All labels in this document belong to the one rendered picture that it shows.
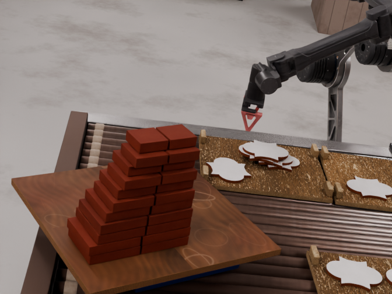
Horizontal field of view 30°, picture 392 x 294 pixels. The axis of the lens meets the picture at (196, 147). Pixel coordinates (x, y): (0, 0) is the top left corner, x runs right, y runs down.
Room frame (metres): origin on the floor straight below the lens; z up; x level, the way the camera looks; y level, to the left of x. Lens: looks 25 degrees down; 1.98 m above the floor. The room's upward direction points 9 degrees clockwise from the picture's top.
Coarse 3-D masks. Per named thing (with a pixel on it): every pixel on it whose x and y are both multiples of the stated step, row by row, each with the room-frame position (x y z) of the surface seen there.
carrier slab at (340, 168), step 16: (336, 160) 2.28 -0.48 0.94; (352, 160) 2.30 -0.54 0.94; (368, 160) 2.32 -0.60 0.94; (384, 160) 2.34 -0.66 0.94; (336, 176) 2.15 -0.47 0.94; (352, 176) 2.17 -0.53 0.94; (368, 176) 2.19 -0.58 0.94; (384, 176) 2.22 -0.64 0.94; (352, 192) 2.06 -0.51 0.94; (368, 208) 2.00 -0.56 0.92; (384, 208) 2.00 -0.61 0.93
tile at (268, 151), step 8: (248, 144) 2.20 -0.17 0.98; (256, 144) 2.21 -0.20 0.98; (264, 144) 2.22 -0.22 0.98; (272, 144) 2.24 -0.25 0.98; (248, 152) 2.15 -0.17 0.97; (256, 152) 2.15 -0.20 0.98; (264, 152) 2.16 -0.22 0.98; (272, 152) 2.17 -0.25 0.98; (280, 152) 2.18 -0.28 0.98; (288, 152) 2.19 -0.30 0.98; (272, 160) 2.13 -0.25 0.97
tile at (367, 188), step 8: (352, 184) 2.09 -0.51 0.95; (360, 184) 2.10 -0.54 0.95; (368, 184) 2.11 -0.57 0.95; (376, 184) 2.12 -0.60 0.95; (384, 184) 2.13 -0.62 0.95; (360, 192) 2.06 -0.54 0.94; (368, 192) 2.06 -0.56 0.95; (376, 192) 2.07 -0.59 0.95; (384, 192) 2.07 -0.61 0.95; (384, 200) 2.04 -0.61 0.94
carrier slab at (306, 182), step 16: (208, 144) 2.24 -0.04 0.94; (224, 144) 2.26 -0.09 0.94; (240, 144) 2.28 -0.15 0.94; (208, 160) 2.12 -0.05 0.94; (240, 160) 2.15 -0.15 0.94; (304, 160) 2.24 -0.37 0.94; (208, 176) 2.01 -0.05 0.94; (256, 176) 2.06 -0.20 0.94; (272, 176) 2.08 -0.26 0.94; (288, 176) 2.10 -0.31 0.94; (304, 176) 2.12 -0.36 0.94; (320, 176) 2.14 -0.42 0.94; (256, 192) 1.97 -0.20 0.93; (272, 192) 1.98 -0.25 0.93; (288, 192) 1.99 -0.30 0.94; (304, 192) 2.00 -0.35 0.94; (320, 192) 2.02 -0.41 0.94
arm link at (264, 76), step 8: (272, 56) 2.22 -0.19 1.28; (280, 56) 2.21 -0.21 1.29; (272, 64) 2.19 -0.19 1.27; (264, 72) 2.14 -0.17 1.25; (272, 72) 2.15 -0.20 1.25; (256, 80) 2.14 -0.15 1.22; (264, 80) 2.10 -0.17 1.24; (272, 80) 2.11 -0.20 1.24; (280, 80) 2.12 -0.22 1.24; (264, 88) 2.10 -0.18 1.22; (272, 88) 2.11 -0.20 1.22
